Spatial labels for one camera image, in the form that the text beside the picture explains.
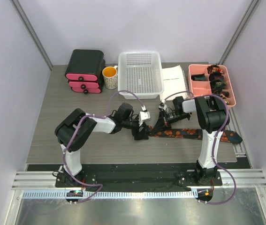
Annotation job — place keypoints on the slotted cable duct rail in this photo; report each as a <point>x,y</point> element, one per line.
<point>76,194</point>

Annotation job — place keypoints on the red patterned rolled tie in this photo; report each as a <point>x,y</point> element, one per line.
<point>211,69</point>

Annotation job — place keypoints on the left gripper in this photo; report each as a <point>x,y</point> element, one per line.
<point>142,135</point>

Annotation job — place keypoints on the white paper booklet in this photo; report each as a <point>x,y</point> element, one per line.
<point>174,81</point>

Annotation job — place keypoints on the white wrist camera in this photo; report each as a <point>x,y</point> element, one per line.
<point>144,117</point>
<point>162,106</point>

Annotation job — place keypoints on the aluminium corner frame post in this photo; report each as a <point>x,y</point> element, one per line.
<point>253,5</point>

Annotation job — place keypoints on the black orange floral tie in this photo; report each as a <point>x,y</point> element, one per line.
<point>227,136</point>

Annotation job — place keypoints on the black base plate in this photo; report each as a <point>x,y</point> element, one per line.
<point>143,177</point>

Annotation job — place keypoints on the white perforated plastic basket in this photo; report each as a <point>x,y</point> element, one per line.
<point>141,74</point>

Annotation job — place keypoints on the blue red rolled tie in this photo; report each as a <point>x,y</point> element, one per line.
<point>215,77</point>

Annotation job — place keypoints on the green dark rolled tie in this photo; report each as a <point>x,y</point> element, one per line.
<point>218,85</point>

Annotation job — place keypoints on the left aluminium frame post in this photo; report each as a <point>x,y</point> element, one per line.
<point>31,31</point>

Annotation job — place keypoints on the floral mug yellow inside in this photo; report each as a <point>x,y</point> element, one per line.
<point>110,75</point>

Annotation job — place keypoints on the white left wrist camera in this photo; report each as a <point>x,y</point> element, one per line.
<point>144,117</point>

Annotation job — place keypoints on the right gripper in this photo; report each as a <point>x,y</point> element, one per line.
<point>162,124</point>

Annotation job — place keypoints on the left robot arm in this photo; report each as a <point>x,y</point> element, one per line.
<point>75,130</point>

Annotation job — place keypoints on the black pink drawer box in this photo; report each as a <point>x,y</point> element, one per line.
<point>84,71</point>

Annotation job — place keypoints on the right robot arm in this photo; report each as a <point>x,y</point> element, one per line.
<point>212,115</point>

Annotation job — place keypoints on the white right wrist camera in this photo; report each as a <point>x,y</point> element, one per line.
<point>162,106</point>

